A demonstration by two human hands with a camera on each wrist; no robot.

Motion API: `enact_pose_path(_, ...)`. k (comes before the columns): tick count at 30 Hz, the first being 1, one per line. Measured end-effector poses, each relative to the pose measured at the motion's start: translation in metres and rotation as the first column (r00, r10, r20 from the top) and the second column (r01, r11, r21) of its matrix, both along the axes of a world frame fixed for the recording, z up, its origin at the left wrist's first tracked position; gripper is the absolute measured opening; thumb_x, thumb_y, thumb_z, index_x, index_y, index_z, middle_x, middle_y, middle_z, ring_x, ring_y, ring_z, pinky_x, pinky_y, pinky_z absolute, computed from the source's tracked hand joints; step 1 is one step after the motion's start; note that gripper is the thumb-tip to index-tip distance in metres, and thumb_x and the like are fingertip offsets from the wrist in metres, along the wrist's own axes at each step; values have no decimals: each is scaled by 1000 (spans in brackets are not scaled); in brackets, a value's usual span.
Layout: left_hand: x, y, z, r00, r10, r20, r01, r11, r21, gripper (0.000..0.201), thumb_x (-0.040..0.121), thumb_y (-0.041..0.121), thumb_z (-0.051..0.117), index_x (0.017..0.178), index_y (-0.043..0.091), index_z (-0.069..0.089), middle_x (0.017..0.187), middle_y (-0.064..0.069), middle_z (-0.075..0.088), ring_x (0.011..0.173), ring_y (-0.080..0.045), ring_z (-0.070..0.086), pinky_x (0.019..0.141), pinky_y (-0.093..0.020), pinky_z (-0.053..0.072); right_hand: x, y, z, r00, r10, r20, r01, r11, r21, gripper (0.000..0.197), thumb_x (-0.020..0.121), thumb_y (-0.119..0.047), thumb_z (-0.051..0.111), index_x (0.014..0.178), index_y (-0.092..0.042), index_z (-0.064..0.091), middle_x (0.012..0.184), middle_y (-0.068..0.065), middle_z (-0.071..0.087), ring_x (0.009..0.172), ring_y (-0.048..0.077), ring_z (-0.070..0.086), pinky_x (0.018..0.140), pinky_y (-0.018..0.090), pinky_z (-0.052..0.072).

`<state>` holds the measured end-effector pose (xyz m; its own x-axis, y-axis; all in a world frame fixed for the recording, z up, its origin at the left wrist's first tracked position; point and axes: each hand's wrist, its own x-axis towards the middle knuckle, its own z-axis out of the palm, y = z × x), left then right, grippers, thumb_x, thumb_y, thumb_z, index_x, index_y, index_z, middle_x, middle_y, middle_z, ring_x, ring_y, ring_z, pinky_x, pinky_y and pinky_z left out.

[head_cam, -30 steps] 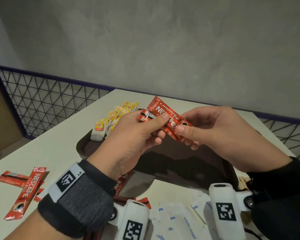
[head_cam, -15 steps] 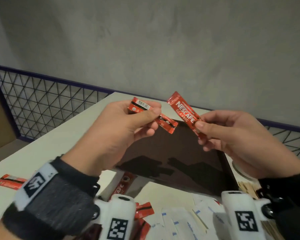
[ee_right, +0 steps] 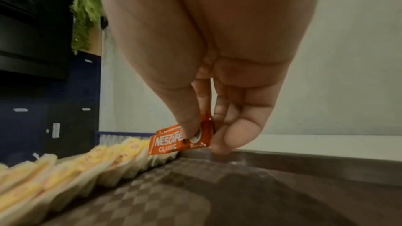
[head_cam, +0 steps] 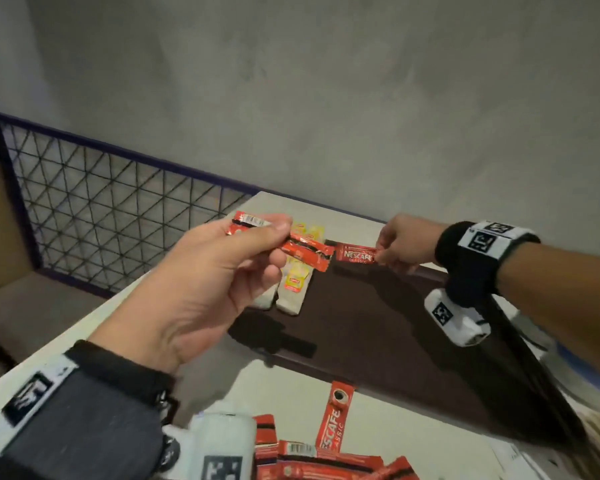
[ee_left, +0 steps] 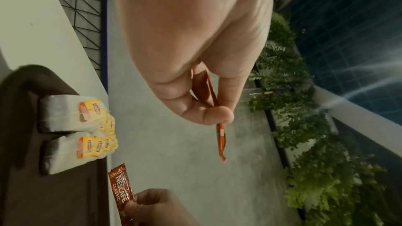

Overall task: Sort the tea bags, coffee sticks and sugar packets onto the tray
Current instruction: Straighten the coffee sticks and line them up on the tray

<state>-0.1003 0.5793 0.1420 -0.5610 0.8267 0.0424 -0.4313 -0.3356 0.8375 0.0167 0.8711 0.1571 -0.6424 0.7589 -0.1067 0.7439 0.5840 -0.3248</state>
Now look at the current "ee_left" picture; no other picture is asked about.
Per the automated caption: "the gridded glass facade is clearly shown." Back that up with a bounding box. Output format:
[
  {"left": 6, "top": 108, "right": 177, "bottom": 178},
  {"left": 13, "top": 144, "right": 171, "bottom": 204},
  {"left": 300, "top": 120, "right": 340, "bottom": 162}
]
[{"left": 276, "top": 0, "right": 402, "bottom": 126}]

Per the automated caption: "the green leafy plant wall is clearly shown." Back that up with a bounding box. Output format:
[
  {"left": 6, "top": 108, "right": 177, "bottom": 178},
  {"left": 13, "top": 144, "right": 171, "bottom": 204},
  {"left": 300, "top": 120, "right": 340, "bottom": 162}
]
[{"left": 247, "top": 13, "right": 387, "bottom": 226}]

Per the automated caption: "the person's left hand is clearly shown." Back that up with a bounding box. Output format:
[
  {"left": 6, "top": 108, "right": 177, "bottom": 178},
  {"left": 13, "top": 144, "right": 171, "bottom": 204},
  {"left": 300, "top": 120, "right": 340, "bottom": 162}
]
[{"left": 111, "top": 0, "right": 278, "bottom": 126}]

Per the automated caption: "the row of tea bags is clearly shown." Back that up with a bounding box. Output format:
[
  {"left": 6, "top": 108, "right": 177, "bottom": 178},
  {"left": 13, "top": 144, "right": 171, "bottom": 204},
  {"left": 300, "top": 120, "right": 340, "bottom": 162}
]
[
  {"left": 42, "top": 132, "right": 119, "bottom": 177},
  {"left": 38, "top": 95, "right": 111, "bottom": 134}
]

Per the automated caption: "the dark brown tray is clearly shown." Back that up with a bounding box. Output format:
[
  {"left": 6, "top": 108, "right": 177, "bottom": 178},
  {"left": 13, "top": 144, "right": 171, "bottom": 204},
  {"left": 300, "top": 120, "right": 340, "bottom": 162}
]
[{"left": 0, "top": 64, "right": 111, "bottom": 226}]

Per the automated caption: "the person's right hand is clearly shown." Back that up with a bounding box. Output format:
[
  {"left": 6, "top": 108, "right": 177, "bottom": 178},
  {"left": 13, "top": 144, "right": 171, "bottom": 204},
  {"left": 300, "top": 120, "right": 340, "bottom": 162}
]
[{"left": 124, "top": 188, "right": 202, "bottom": 226}]

